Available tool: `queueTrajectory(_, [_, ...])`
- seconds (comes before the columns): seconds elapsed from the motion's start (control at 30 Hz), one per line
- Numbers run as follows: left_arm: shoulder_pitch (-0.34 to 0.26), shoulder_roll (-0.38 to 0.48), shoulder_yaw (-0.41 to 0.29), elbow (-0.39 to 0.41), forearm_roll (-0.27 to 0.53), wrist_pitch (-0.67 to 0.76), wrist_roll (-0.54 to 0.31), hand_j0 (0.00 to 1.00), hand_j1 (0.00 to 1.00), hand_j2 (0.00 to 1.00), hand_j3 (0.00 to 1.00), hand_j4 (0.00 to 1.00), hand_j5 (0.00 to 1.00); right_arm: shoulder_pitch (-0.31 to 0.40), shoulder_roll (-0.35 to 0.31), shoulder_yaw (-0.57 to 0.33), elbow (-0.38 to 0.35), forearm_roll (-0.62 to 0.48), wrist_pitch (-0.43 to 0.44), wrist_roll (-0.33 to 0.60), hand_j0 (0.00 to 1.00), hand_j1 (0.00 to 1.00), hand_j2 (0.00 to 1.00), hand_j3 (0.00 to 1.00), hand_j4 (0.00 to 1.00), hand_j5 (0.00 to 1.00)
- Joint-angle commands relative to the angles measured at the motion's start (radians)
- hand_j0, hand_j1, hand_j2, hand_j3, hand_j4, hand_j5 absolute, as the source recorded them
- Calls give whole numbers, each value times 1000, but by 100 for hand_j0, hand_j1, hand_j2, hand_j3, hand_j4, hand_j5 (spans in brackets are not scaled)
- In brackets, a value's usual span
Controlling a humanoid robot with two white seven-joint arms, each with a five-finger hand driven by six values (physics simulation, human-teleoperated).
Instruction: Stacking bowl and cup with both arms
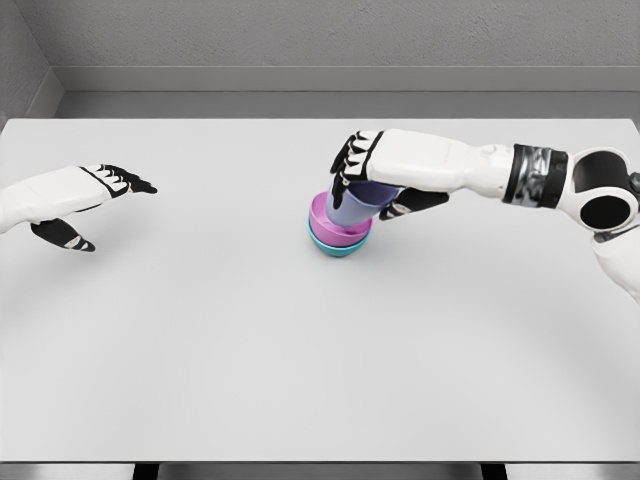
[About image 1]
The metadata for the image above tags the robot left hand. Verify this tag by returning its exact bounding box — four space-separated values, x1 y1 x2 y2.
14 163 159 253

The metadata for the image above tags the purple cup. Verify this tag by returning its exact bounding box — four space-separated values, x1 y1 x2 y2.
324 179 402 230

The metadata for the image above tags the teal bowl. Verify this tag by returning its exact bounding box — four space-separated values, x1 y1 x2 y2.
306 216 371 260

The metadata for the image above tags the pink bowl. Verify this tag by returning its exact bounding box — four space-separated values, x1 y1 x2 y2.
308 193 375 250

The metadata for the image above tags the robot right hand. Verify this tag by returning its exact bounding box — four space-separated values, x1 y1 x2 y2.
329 129 457 222

